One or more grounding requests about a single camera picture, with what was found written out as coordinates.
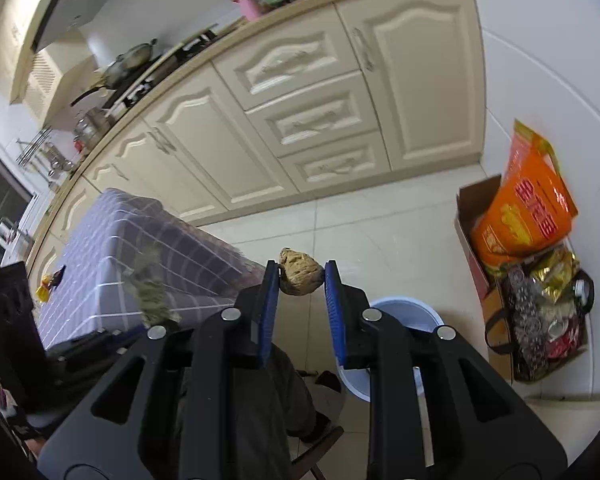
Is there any cream wall cabinet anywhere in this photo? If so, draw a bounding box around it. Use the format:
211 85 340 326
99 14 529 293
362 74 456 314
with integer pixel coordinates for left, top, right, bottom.
0 0 101 126

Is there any brown paper ball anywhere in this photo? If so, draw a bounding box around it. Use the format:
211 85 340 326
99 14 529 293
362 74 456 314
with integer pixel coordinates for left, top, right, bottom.
278 247 326 297

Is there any wide cream cabinet door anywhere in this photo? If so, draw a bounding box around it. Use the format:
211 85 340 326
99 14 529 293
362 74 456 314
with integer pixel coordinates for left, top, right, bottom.
337 0 483 171

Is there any steel pot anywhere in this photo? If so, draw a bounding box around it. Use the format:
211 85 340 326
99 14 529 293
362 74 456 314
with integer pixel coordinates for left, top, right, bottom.
72 107 112 148

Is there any person's leg in dark trousers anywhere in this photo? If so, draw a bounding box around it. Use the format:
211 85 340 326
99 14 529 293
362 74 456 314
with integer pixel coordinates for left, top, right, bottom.
172 345 333 480

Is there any medium cream cabinet drawer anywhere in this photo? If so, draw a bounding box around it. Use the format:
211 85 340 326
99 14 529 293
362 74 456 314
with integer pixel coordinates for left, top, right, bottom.
245 71 381 158

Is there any green-brown vegetable scrap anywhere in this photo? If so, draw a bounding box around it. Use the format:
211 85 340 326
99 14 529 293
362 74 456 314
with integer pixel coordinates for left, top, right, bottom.
125 247 181 328

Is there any metal dish rack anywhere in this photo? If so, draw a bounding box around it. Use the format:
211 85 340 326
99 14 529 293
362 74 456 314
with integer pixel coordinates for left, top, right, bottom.
16 127 76 181

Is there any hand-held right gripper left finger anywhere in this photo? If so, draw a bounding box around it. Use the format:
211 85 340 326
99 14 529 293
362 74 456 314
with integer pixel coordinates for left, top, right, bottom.
37 259 287 480

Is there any brown cardboard box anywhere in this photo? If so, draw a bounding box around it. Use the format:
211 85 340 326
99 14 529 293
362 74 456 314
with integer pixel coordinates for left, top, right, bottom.
454 174 513 356

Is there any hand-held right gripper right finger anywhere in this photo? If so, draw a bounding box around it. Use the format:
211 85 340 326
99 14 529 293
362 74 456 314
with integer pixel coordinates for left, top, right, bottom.
324 259 568 480

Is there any light blue plastic bin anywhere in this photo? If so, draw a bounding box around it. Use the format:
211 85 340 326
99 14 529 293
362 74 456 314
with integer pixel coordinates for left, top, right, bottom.
340 297 443 402

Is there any cream kitchen base cabinet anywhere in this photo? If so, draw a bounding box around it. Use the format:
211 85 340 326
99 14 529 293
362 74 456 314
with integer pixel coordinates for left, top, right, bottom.
25 0 488 281

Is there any small cream cabinet drawer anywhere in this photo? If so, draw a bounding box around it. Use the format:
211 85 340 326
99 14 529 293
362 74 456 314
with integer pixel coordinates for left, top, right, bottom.
279 130 392 193

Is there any dark wooden stool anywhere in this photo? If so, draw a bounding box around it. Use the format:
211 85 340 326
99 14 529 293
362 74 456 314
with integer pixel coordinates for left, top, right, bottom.
290 425 346 480

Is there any large cream cabinet drawer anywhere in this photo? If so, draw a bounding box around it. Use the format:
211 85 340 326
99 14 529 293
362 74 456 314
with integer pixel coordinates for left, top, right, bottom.
212 5 363 111

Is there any black gas stove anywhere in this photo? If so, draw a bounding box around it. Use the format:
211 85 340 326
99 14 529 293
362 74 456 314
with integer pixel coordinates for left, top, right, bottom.
105 25 218 111

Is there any black-handled bag of snack packets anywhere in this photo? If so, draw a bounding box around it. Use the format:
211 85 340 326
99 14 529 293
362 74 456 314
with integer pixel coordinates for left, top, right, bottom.
484 247 596 385

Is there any steel wok with lid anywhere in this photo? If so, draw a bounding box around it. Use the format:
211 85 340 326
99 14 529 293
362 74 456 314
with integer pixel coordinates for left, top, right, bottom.
70 37 158 107

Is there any grey plaid tablecloth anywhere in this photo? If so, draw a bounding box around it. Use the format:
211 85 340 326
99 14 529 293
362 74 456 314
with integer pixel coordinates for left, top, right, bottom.
34 188 266 351

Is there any metal sink faucet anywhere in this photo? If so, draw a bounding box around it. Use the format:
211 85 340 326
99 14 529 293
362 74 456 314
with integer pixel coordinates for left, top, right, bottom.
0 216 33 256

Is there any orange printed bag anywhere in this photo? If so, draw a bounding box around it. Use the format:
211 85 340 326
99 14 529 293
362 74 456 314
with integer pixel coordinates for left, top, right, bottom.
471 119 579 268

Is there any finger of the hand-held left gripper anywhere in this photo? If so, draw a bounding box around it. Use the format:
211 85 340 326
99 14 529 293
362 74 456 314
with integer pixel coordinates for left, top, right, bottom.
45 329 148 363

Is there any dark framed window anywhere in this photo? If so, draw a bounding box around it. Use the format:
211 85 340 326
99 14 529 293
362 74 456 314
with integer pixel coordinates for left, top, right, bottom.
0 135 33 266

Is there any pink utensil holder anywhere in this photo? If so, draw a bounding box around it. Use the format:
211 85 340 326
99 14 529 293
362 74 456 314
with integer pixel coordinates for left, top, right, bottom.
227 0 268 22

